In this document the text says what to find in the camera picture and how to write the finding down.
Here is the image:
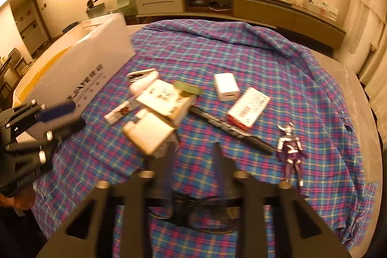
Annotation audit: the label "tissue packet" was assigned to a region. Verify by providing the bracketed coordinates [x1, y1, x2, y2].
[136, 80, 195, 128]

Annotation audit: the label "person's left hand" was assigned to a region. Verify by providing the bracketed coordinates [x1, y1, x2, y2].
[0, 185, 35, 210]

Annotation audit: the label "white bin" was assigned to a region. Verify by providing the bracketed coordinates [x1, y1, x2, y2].
[88, 2, 109, 18]

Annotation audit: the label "cream square box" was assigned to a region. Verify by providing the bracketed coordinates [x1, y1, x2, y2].
[122, 111, 176, 156]

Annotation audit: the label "white cardboard box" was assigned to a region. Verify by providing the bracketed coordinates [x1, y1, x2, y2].
[14, 13, 136, 144]

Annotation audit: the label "black marker pen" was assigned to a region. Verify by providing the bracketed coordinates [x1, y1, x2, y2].
[189, 106, 274, 154]

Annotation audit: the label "small clear tube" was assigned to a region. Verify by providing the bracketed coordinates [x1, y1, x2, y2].
[104, 102, 140, 125]

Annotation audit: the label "white boxes on cabinet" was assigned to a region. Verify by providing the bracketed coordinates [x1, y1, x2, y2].
[304, 0, 339, 20]

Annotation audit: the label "purple figurine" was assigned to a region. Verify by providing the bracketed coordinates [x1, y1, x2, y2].
[276, 122, 306, 190]

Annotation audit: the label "red and white small box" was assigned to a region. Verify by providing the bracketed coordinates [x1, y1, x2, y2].
[227, 87, 270, 128]

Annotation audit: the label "plaid cloth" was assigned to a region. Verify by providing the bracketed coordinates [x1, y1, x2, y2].
[32, 19, 380, 258]

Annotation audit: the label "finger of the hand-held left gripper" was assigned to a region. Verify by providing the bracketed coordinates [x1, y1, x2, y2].
[9, 100, 76, 130]
[6, 120, 87, 163]

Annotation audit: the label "cream curtain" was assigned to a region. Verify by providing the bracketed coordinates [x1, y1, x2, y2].
[342, 0, 387, 95]

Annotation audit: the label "green plastic chair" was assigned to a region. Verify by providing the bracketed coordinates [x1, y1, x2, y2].
[117, 0, 136, 17]

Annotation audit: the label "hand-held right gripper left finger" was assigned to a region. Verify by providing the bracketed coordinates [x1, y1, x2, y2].
[36, 144, 179, 258]

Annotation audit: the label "green plastic piece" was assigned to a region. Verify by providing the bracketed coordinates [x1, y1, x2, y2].
[173, 80, 202, 97]

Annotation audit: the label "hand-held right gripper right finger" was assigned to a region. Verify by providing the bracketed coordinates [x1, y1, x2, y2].
[212, 142, 353, 258]

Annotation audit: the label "white charger plug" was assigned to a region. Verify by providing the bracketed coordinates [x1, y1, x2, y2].
[214, 73, 241, 101]

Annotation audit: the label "black eyeglasses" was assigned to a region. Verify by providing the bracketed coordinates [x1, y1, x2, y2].
[148, 193, 242, 234]

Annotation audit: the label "white stapler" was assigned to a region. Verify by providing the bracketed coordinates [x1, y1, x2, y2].
[127, 68, 159, 95]

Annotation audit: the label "long grey media cabinet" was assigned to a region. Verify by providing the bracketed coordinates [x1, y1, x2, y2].
[131, 0, 347, 50]

